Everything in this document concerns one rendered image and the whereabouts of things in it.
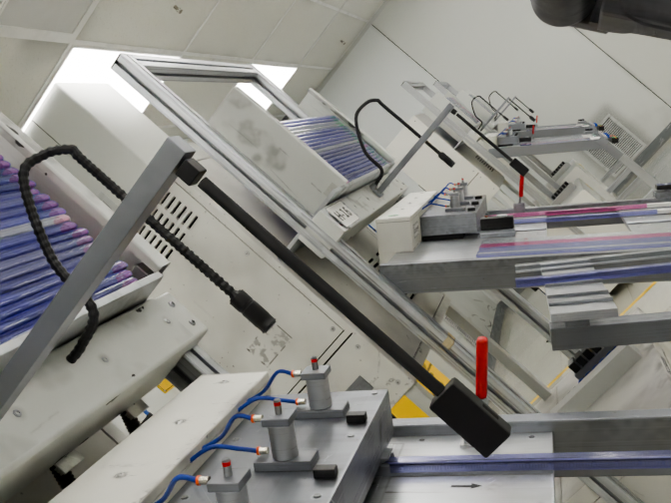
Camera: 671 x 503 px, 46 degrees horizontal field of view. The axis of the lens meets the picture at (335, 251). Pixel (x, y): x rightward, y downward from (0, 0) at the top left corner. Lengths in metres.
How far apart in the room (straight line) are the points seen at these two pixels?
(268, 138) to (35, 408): 1.15
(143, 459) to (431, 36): 7.71
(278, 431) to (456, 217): 1.29
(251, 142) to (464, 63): 6.55
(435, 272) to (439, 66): 6.72
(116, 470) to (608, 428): 0.47
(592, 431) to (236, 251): 1.03
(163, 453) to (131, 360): 0.14
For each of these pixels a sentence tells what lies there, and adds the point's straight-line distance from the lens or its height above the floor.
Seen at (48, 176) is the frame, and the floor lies 1.56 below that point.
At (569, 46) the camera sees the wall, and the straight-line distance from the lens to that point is 8.20.
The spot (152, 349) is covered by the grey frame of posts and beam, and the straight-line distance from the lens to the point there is 0.84.
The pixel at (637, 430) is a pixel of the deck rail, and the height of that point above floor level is 0.91.
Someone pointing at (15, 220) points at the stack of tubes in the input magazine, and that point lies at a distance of 0.84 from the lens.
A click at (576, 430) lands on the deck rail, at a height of 0.95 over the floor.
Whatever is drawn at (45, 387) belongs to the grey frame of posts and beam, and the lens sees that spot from 0.72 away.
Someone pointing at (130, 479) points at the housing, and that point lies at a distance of 0.67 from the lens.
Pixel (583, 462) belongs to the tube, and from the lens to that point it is 0.76.
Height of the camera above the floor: 1.20
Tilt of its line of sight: 4 degrees up
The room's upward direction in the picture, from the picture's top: 49 degrees counter-clockwise
